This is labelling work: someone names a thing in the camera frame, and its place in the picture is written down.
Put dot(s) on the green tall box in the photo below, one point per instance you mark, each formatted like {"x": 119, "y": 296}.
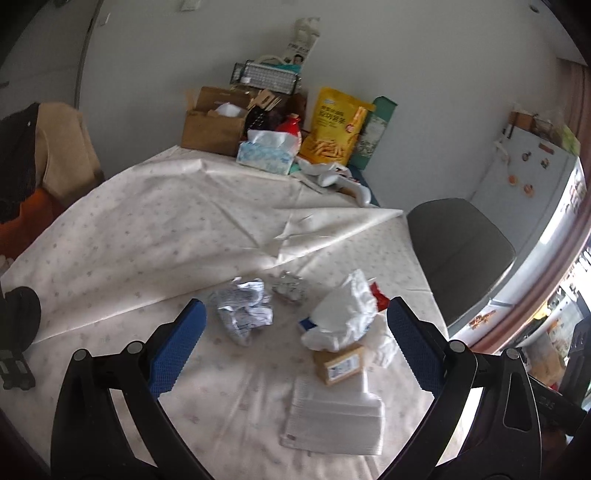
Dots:
{"x": 372, "y": 132}

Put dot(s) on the white refrigerator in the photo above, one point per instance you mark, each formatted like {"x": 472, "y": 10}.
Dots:
{"x": 531, "y": 192}

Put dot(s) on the white plastic bag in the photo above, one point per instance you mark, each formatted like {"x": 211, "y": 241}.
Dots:
{"x": 350, "y": 314}

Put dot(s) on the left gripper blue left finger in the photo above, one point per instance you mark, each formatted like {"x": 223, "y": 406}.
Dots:
{"x": 171, "y": 345}

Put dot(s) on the small brown cardboard box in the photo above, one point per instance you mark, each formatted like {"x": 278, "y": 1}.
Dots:
{"x": 335, "y": 367}

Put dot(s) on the red white bottle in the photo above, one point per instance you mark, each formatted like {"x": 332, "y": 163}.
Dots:
{"x": 291, "y": 126}

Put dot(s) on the blue white wrapper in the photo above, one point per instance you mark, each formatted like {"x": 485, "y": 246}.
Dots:
{"x": 243, "y": 307}

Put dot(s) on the yellow snack bag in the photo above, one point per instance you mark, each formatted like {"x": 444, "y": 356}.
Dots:
{"x": 335, "y": 127}

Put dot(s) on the white paper bag with face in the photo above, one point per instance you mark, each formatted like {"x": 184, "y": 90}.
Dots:
{"x": 307, "y": 31}

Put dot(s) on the white game controller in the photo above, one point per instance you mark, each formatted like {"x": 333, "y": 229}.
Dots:
{"x": 323, "y": 177}

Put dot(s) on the blue tissue box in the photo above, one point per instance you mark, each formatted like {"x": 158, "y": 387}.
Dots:
{"x": 270, "y": 151}

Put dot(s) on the black tablet stand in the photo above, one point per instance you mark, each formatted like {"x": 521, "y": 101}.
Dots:
{"x": 20, "y": 321}

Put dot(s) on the clothes pile on chair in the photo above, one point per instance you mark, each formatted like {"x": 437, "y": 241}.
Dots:
{"x": 48, "y": 162}

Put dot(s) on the white floral tablecloth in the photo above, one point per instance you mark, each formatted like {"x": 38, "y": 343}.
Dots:
{"x": 128, "y": 256}

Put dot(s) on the blue snack packet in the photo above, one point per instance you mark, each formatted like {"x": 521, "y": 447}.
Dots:
{"x": 306, "y": 325}

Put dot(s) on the black knife block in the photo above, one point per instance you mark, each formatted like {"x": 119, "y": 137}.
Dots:
{"x": 257, "y": 115}

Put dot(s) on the black wire basket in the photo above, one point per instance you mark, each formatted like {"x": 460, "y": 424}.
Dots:
{"x": 261, "y": 76}

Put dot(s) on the open brown cardboard box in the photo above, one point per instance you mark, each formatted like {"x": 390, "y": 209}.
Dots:
{"x": 205, "y": 129}

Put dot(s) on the grey dining chair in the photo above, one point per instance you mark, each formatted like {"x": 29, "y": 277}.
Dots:
{"x": 463, "y": 254}

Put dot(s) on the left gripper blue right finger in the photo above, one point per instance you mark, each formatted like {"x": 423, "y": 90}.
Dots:
{"x": 421, "y": 343}

